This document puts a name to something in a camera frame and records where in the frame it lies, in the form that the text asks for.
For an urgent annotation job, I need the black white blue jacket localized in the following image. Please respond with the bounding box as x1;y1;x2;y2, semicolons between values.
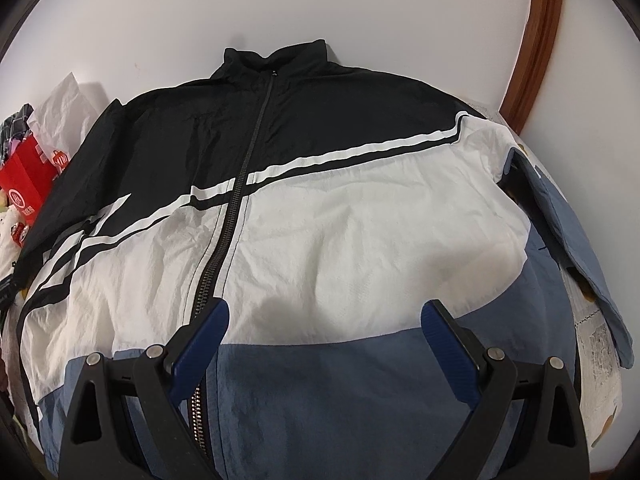
10;38;636;480

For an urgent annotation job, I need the fruit print newspaper tablecloth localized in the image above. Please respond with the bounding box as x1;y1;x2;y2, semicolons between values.
0;109;624;453

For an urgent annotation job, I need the red paper shopping bag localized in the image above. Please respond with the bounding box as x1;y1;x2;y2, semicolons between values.
0;136;58;226

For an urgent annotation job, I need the white plastic Miniso bag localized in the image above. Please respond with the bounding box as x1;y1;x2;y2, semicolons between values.
27;73;99;174

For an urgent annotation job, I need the plaid cloth in bag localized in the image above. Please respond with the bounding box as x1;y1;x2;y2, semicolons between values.
0;103;34;165

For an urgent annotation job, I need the brown wooden door frame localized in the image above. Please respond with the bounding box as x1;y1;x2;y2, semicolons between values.
499;0;563;134

